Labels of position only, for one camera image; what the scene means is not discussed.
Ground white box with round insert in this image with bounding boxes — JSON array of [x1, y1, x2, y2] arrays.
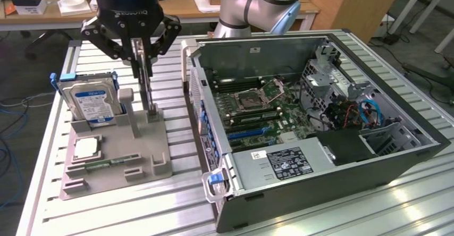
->
[[56, 0, 92, 16]]

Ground white box with black lid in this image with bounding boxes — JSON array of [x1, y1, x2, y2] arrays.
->
[[9, 0, 48, 15]]

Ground white paper sheets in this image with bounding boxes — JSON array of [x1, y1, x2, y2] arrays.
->
[[192, 0, 221, 13]]

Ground grey power supply unit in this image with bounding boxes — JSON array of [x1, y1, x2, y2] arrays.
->
[[222, 137, 337, 191]]

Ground graphics card with metal bracket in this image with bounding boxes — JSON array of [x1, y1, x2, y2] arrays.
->
[[129, 37, 160, 122]]

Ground grey parts rack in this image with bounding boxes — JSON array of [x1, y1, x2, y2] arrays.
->
[[58, 88, 173, 202]]

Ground blue disk caddy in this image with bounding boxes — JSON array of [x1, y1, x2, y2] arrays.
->
[[48, 70, 118, 120]]

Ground CPU socket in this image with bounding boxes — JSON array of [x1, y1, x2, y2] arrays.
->
[[232, 88, 269, 112]]

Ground silver CPU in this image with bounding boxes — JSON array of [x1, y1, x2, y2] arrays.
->
[[72, 139, 98, 159]]

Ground black RAM stick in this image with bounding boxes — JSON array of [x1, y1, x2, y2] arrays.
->
[[229, 111, 279, 125]]

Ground grey case handle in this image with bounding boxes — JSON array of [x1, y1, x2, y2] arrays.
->
[[200, 167, 234, 204]]

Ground blue floor cable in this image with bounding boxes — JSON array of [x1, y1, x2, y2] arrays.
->
[[0, 105, 29, 207]]

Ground black chair base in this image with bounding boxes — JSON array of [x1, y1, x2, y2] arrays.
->
[[20, 28, 73, 59]]

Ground blue disk wire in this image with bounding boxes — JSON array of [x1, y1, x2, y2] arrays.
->
[[357, 99, 384, 127]]

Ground white table frame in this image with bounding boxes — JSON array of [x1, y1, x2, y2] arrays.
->
[[388, 0, 454, 54]]

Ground beige case handle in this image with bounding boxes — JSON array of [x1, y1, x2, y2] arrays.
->
[[180, 39, 198, 82]]

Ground wooden cabinet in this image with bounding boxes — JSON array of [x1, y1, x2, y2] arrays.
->
[[300, 0, 407, 44]]

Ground green RAM stick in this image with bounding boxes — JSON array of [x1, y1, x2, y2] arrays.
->
[[84, 157, 137, 169]]

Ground black open PC case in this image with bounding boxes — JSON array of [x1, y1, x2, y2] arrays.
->
[[180, 32, 451, 233]]

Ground metal socket cover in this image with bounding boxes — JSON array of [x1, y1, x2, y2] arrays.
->
[[260, 78, 287, 103]]

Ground blue expansion slot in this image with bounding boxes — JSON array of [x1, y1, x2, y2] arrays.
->
[[225, 128, 269, 141]]

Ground grey floor cable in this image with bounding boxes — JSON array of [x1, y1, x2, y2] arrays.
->
[[0, 92, 56, 109]]

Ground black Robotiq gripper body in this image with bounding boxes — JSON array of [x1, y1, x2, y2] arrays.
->
[[92, 0, 165, 39]]

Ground tall metal disk bay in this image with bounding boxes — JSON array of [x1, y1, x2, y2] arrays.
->
[[300, 44, 359, 109]]

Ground hard disk with blue label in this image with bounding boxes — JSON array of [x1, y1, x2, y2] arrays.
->
[[58, 83, 116, 128]]

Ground green motherboard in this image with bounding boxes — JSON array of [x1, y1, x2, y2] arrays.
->
[[206, 70, 305, 151]]

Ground wooden desk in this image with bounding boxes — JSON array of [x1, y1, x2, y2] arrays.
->
[[0, 0, 320, 39]]

